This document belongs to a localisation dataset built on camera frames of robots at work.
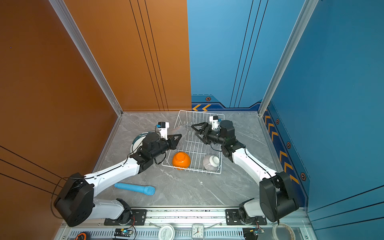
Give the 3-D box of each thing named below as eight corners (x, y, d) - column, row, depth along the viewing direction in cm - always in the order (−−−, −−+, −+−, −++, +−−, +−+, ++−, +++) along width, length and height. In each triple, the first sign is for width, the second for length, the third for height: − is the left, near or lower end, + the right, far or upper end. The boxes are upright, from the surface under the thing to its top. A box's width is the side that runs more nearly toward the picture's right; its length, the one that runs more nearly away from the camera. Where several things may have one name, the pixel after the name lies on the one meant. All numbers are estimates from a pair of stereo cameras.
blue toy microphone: (117, 187, 85) (114, 185, 81) (120, 181, 87) (117, 179, 84) (153, 196, 82) (151, 194, 78) (156, 190, 84) (154, 187, 81)
